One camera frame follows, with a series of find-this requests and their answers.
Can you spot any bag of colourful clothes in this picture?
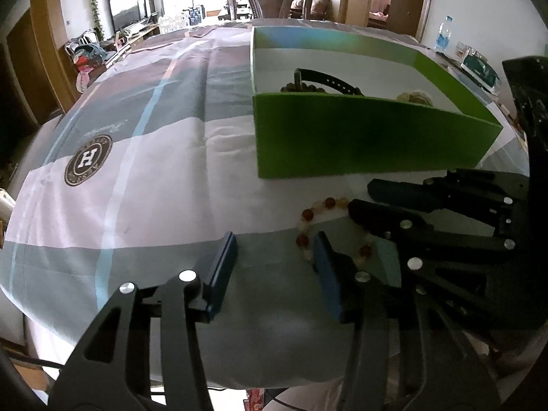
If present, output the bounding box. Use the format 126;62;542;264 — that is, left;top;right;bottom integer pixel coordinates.
64;29;118;92

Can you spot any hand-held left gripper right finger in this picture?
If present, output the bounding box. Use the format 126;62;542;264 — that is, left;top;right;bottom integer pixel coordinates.
312;231;501;411

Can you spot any grey and white printed tablecloth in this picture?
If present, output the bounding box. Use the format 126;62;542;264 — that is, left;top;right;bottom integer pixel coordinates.
0;18;532;390

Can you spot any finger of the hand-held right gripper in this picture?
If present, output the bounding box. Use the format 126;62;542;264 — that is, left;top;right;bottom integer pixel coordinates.
348;199;532;292
367;169;529;240

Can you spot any green hanging vine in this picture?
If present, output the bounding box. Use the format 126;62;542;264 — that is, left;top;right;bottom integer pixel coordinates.
87;0;104;39

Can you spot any cream shell bracelet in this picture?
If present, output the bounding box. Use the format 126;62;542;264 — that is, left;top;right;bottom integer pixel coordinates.
396;90;433;107

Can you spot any dark brown bead bracelet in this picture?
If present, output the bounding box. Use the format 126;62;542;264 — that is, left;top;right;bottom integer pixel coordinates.
280;81;330;94

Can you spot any teal tissue packet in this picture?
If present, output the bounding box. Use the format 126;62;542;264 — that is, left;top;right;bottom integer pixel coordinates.
456;45;501;95

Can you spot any clear water bottle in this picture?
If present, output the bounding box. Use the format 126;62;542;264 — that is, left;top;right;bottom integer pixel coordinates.
434;16;453;54

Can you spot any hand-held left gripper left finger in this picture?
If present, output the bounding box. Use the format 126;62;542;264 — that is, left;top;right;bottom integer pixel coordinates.
48;231;239;411

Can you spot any wooden television cabinet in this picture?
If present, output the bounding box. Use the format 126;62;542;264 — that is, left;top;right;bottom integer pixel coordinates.
115;23;161;46

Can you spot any black watch strap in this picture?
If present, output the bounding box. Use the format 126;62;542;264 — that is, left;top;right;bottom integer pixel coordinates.
293;67;365;97

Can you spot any green cardboard box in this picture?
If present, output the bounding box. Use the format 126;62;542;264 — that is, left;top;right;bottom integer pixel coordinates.
250;26;503;179

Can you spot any red and white bead bracelet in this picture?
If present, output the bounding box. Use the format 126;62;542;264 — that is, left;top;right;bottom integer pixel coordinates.
295;197;375;266

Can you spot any pack of blue bottles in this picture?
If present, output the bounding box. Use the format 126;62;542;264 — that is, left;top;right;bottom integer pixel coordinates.
182;5;206;26

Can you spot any flat screen television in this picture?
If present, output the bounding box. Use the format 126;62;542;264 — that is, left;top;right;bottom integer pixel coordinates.
108;0;148;30

